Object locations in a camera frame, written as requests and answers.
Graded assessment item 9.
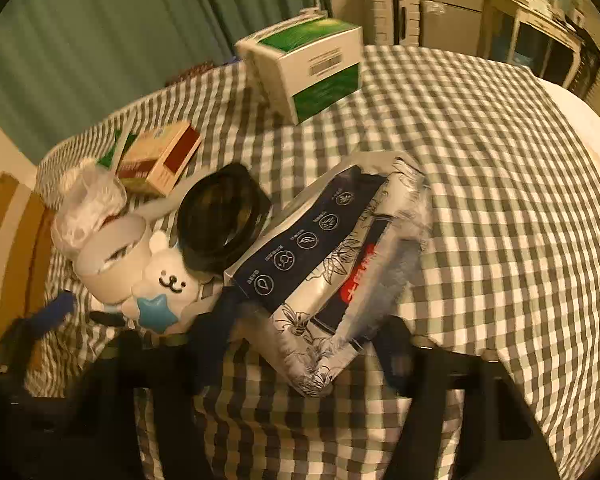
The red beige carton box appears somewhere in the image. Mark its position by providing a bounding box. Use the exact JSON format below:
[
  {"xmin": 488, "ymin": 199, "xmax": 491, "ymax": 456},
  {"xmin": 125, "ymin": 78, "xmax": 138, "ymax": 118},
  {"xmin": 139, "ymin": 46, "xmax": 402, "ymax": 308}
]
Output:
[{"xmin": 117, "ymin": 120, "xmax": 203, "ymax": 198}]

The white bed sheet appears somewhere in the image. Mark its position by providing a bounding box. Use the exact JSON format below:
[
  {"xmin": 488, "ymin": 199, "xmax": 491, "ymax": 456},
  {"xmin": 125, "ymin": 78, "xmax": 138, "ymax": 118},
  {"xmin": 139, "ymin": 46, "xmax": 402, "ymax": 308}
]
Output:
[{"xmin": 542, "ymin": 79, "xmax": 600, "ymax": 201}]

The white bear cup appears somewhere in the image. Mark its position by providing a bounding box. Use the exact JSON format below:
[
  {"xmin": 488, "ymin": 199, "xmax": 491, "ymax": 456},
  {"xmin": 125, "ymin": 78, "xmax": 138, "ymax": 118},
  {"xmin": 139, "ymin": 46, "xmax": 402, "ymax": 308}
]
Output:
[{"xmin": 75, "ymin": 215, "xmax": 221, "ymax": 336}]

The checkered cloth desktop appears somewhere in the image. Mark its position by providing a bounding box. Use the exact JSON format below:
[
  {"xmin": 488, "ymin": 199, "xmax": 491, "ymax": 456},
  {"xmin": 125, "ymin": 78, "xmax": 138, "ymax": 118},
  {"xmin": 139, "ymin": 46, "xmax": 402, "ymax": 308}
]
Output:
[{"xmin": 32, "ymin": 45, "xmax": 600, "ymax": 480}]

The black round lid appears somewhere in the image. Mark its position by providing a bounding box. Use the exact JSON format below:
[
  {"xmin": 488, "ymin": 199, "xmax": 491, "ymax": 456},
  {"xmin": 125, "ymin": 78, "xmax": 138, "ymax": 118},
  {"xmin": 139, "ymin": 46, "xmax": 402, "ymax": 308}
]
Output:
[{"xmin": 176, "ymin": 162, "xmax": 272, "ymax": 273}]

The grey cabinet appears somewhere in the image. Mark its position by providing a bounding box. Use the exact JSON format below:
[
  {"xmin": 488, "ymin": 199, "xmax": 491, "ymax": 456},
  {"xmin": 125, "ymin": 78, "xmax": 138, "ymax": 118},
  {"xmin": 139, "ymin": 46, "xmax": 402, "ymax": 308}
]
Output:
[{"xmin": 420, "ymin": 0, "xmax": 492, "ymax": 53}]

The long white strip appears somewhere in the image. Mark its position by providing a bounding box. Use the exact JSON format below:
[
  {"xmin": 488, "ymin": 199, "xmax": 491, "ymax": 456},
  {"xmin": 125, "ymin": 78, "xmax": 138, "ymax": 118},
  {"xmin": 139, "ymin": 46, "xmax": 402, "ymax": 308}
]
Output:
[{"xmin": 111, "ymin": 110, "xmax": 137, "ymax": 171}]

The green snack packet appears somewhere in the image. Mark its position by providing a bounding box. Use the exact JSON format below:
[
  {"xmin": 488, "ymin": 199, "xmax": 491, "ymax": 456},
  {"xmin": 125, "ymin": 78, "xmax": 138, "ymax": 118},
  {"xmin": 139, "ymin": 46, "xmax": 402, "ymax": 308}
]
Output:
[{"xmin": 97, "ymin": 130, "xmax": 136, "ymax": 168}]

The white navy printed snack bag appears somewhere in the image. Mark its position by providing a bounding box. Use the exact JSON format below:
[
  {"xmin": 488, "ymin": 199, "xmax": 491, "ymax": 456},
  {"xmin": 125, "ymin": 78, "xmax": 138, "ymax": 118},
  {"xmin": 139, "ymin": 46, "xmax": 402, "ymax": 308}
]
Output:
[{"xmin": 223, "ymin": 152, "xmax": 433, "ymax": 398}]

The white suitcase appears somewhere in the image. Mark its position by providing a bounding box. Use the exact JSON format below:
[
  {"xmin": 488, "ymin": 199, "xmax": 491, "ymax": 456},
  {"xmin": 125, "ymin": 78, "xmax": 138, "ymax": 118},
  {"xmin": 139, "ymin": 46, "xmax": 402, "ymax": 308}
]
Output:
[{"xmin": 362, "ymin": 0, "xmax": 423, "ymax": 46}]

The brown cardboard box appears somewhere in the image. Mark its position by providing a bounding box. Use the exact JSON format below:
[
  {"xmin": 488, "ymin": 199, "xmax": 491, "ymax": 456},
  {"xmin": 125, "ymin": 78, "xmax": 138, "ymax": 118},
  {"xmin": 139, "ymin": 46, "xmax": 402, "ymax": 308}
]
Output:
[{"xmin": 0, "ymin": 172, "xmax": 57, "ymax": 363}]

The green white carton box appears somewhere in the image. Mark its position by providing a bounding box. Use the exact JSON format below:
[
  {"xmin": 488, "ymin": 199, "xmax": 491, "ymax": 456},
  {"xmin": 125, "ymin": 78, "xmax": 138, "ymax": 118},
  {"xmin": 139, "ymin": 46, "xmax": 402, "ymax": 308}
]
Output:
[{"xmin": 235, "ymin": 16, "xmax": 365, "ymax": 126}]

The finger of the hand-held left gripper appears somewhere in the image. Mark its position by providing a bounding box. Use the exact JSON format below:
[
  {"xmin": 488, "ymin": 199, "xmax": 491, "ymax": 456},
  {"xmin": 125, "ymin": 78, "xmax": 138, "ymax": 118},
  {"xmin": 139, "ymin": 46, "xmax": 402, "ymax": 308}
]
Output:
[
  {"xmin": 89, "ymin": 311, "xmax": 131, "ymax": 327},
  {"xmin": 32, "ymin": 291, "xmax": 77, "ymax": 337}
]

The green curtain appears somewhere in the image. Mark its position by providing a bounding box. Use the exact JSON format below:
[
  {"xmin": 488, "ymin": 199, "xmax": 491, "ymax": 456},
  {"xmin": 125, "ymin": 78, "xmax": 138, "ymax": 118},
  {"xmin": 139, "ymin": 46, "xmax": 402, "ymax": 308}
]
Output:
[{"xmin": 0, "ymin": 0, "xmax": 333, "ymax": 163}]

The crumpled white plastic bag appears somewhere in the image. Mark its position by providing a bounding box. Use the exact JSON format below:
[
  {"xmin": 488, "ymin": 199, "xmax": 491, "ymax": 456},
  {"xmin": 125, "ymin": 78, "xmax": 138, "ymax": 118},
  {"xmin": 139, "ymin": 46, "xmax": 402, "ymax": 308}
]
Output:
[{"xmin": 51, "ymin": 162, "xmax": 128, "ymax": 256}]

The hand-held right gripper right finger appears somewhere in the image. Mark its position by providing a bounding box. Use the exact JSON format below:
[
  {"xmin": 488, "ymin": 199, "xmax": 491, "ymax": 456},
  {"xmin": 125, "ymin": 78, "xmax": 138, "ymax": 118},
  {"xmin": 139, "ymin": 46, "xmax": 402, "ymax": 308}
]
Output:
[{"xmin": 376, "ymin": 317, "xmax": 563, "ymax": 480}]

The white shelf rack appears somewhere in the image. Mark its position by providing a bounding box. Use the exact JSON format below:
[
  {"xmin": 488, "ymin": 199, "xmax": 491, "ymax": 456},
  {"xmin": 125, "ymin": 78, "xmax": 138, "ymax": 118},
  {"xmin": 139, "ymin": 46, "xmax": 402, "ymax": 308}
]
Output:
[{"xmin": 480, "ymin": 0, "xmax": 600, "ymax": 97}]

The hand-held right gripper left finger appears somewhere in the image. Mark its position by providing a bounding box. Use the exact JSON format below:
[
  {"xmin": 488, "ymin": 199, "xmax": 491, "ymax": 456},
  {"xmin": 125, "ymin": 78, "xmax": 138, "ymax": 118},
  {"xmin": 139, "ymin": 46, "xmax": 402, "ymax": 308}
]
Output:
[{"xmin": 77, "ymin": 291, "xmax": 245, "ymax": 480}]

